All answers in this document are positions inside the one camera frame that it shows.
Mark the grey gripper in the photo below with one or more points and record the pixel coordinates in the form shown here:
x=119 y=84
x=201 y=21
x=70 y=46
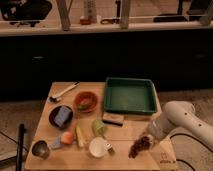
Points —
x=159 y=128

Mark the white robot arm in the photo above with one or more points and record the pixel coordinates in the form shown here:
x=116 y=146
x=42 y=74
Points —
x=180 y=114

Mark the green plastic tray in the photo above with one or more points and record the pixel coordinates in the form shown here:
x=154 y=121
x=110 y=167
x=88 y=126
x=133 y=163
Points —
x=129 y=96

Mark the wooden block eraser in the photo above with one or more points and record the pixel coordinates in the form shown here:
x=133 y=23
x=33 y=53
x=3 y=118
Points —
x=114 y=119

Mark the green cup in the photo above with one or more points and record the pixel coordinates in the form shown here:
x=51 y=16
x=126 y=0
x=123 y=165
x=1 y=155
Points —
x=99 y=128

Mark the white cup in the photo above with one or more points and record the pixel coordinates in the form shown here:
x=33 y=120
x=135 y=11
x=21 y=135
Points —
x=98 y=147

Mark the orange bowl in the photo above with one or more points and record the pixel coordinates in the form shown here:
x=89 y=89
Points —
x=86 y=94

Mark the green vegetable in bowl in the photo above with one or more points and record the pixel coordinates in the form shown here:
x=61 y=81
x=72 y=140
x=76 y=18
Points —
x=84 y=104

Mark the yellow corn cob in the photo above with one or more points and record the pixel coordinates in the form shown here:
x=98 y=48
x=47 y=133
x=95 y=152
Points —
x=80 y=137

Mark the orange fruit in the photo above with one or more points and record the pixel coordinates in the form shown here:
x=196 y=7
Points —
x=67 y=138

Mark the blue sponge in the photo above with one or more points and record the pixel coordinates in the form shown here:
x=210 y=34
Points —
x=62 y=115

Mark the grey cloth piece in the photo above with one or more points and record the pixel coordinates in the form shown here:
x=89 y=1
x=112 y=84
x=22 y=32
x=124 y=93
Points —
x=56 y=143

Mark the dark round plate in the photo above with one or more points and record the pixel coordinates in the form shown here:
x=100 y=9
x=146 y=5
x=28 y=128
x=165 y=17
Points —
x=54 y=112

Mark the small metal cup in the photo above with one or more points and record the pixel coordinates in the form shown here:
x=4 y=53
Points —
x=41 y=149

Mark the black stick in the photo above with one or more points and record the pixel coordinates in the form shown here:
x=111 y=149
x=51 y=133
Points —
x=20 y=147

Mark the black office chair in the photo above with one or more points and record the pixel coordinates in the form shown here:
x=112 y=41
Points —
x=29 y=12

